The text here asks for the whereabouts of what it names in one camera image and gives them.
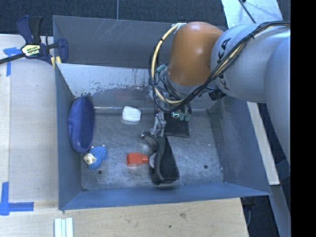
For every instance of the blue oval soft pouch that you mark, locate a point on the blue oval soft pouch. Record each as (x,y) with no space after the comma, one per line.
(81,123)

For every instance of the black cylinder on white bracket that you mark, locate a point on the black cylinder on white bracket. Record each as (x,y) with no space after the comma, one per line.
(215,95)

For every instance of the red block with round nozzle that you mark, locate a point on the red block with round nozzle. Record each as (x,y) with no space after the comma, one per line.
(134,159)

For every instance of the pale wood board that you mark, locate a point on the pale wood board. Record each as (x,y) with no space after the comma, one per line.
(32,132)

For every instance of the white flat plastic box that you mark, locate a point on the white flat plastic box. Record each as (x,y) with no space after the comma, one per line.
(131,114)

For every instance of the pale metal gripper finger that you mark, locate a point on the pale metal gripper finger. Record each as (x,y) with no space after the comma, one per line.
(161,122)
(155,127)

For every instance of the grey metal bin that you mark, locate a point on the grey metal bin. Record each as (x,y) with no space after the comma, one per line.
(118,46)

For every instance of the blue toy animal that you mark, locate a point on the blue toy animal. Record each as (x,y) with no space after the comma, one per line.
(98,155)

